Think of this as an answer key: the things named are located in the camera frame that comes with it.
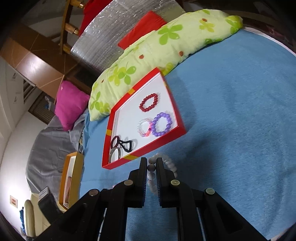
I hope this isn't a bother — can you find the white pearl bead bracelet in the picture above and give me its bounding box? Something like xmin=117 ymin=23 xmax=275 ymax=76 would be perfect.
xmin=146 ymin=152 xmax=178 ymax=195

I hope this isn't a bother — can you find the silver metal bangle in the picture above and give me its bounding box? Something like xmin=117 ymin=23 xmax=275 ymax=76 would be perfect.
xmin=108 ymin=147 xmax=121 ymax=164

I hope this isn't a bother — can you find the dark red hair tie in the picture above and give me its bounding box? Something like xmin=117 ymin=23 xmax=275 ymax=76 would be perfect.
xmin=110 ymin=135 xmax=121 ymax=150

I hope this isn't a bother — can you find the black hair tie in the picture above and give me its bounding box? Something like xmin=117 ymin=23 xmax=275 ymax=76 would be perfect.
xmin=117 ymin=139 xmax=134 ymax=153

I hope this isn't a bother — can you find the purple bead bracelet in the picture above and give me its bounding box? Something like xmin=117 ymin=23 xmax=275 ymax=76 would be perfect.
xmin=151 ymin=111 xmax=173 ymax=137

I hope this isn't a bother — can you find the pink white bead bracelet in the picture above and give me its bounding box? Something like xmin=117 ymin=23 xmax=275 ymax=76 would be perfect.
xmin=137 ymin=117 xmax=153 ymax=138

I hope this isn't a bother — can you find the red bead bracelet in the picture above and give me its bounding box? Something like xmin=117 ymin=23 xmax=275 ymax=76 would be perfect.
xmin=138 ymin=93 xmax=159 ymax=113

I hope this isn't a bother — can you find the grey bed sheet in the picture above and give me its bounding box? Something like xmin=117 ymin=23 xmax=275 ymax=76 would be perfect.
xmin=26 ymin=109 xmax=88 ymax=199

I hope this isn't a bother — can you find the red cardboard box tray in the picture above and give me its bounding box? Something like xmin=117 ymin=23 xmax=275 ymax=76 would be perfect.
xmin=102 ymin=68 xmax=186 ymax=170

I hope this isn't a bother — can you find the magenta pillow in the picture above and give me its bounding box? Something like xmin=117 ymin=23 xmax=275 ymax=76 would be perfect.
xmin=55 ymin=81 xmax=90 ymax=131

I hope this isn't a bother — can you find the blue blanket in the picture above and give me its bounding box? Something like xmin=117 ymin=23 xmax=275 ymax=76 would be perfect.
xmin=80 ymin=30 xmax=295 ymax=239

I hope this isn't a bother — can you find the green clover print pillow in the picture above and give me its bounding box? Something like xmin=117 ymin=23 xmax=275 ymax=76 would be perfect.
xmin=88 ymin=9 xmax=243 ymax=121

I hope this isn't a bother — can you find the silver foil insulation sheet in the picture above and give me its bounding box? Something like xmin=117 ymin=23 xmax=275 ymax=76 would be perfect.
xmin=70 ymin=0 xmax=185 ymax=75

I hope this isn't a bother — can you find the red cushion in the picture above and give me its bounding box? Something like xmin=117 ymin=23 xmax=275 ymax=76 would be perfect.
xmin=117 ymin=11 xmax=167 ymax=50

